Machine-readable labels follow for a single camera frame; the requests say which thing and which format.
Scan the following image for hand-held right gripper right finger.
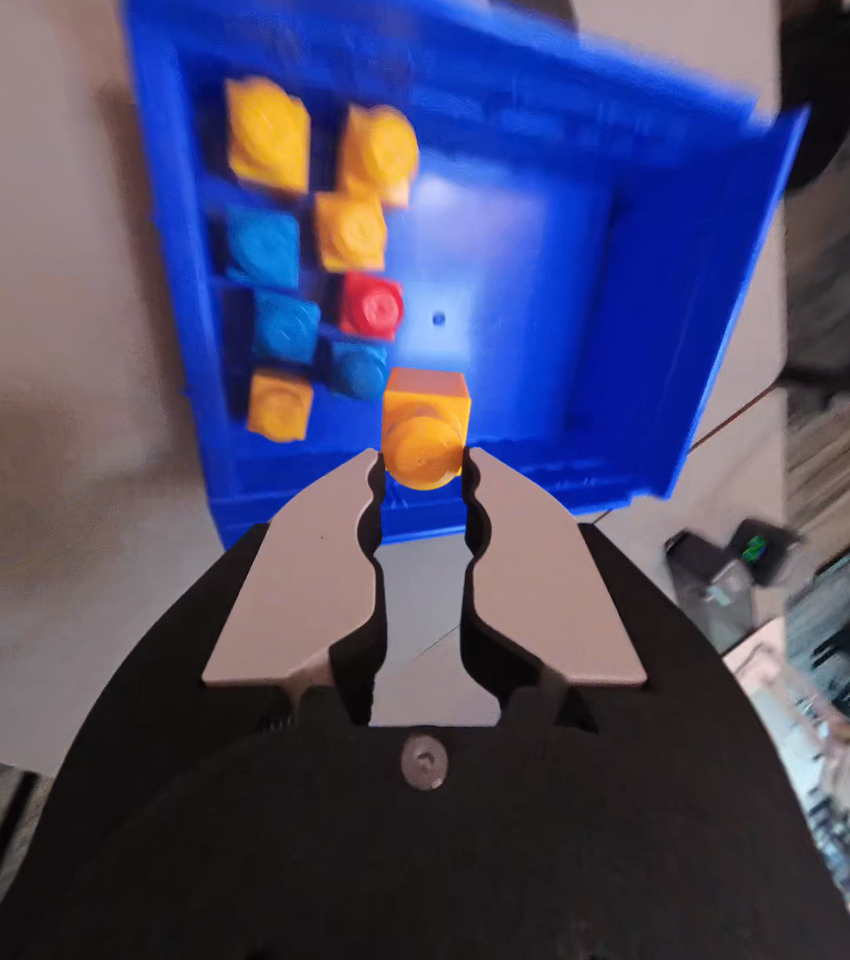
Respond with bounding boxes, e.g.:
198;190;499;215
461;447;648;710

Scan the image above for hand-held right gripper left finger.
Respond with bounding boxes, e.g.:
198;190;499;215
202;448;390;725

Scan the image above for yellow mega block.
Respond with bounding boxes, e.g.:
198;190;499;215
381;366;473;493

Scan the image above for blue plastic bin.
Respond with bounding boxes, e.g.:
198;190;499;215
123;0;813;551

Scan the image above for pile of blocks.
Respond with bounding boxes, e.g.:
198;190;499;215
222;75;422;445

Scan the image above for dark device box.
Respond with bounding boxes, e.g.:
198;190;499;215
663;517;802;655

